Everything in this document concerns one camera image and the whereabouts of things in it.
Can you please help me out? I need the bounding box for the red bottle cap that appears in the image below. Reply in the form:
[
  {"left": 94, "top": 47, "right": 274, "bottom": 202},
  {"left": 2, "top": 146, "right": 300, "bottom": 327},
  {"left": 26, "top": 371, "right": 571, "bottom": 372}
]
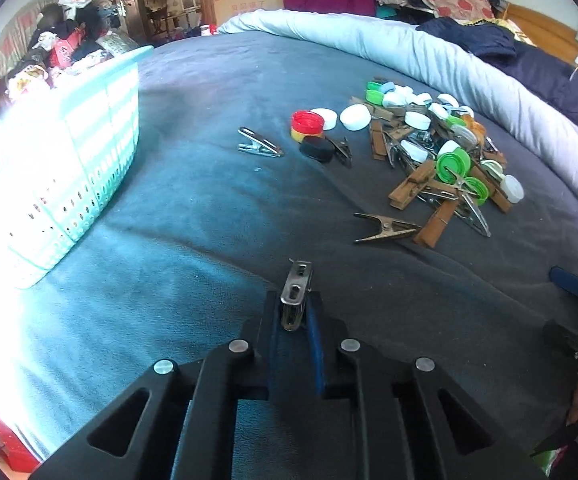
[{"left": 291, "top": 110, "right": 325, "bottom": 136}]

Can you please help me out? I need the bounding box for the green bottle cap centre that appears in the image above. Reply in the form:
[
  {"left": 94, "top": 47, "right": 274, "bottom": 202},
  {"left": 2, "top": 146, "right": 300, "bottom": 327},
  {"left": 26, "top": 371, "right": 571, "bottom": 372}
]
[{"left": 435, "top": 148, "right": 471, "bottom": 184}]

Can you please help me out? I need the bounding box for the white bottle cap left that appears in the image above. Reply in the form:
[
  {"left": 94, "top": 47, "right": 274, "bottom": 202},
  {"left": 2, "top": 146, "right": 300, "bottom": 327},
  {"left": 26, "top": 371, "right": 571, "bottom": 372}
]
[{"left": 312, "top": 107, "right": 338, "bottom": 131}]

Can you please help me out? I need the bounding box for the dark metal clip front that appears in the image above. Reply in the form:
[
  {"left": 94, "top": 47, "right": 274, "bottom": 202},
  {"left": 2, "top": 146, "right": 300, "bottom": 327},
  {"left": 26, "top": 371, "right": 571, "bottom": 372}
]
[{"left": 354, "top": 212, "right": 421, "bottom": 244}]

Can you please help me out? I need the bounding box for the navy blue quilt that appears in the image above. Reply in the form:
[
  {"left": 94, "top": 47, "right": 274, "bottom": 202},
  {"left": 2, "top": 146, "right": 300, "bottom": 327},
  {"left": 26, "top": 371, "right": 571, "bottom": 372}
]
[{"left": 417, "top": 18, "right": 578, "bottom": 126}]

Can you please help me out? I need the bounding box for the silver metal clip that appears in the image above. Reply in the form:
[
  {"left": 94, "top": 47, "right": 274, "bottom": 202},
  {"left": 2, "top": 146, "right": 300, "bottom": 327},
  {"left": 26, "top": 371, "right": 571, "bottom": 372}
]
[
  {"left": 280, "top": 260, "right": 313, "bottom": 332},
  {"left": 238, "top": 127, "right": 284, "bottom": 158}
]

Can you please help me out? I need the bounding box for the long brown wooden clothespin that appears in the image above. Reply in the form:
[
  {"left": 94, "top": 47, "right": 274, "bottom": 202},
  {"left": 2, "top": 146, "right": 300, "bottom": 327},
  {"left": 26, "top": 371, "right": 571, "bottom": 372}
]
[{"left": 389, "top": 159, "right": 436, "bottom": 210}]

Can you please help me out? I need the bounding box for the turquoise plastic laundry basket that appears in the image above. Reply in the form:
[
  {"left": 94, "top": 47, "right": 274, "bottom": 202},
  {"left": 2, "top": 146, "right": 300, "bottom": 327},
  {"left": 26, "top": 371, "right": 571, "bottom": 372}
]
[{"left": 0, "top": 47, "right": 154, "bottom": 288}]

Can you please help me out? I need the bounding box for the cluttered wooden side table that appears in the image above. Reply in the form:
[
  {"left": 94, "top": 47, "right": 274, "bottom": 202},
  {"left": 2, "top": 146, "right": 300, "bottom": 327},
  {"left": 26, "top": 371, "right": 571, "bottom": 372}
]
[{"left": 0, "top": 0, "right": 138, "bottom": 121}]

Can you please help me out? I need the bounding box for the white bottle cap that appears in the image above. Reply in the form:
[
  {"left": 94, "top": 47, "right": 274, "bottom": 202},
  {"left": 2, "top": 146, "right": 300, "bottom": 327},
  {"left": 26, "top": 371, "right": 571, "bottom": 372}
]
[
  {"left": 339, "top": 103, "right": 372, "bottom": 131},
  {"left": 312, "top": 107, "right": 338, "bottom": 131}
]

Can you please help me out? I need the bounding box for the yellow bottle cap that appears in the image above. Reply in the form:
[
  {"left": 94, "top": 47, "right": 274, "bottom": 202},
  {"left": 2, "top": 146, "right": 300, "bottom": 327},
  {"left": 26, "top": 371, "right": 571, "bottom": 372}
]
[{"left": 290, "top": 128, "right": 322, "bottom": 143}]

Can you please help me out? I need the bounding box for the orange-brown wooden clothespin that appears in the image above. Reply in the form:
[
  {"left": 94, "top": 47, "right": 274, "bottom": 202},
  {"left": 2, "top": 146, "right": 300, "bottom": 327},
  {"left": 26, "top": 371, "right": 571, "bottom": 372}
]
[{"left": 412, "top": 200, "right": 459, "bottom": 248}]

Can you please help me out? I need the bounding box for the wooden headboard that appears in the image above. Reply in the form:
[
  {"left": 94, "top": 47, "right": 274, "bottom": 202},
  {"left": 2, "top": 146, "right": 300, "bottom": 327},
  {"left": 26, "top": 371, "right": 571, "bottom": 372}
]
[{"left": 502, "top": 3, "right": 578, "bottom": 67}]

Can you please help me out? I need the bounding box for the black bottle cap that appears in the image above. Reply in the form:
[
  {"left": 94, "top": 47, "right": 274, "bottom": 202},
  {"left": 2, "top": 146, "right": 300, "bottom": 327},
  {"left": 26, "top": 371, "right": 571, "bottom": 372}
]
[{"left": 300, "top": 136, "right": 336, "bottom": 164}]

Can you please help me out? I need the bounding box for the white cap at pile right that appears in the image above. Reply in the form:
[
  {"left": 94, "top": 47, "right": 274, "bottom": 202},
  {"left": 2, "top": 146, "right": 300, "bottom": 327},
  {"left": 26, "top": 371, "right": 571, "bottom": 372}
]
[{"left": 500, "top": 174, "right": 525, "bottom": 205}]

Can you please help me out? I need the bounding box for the blue-grey bed blanket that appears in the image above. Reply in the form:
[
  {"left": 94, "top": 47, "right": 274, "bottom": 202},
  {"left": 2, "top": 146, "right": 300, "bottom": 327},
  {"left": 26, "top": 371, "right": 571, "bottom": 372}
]
[{"left": 8, "top": 32, "right": 578, "bottom": 456}]

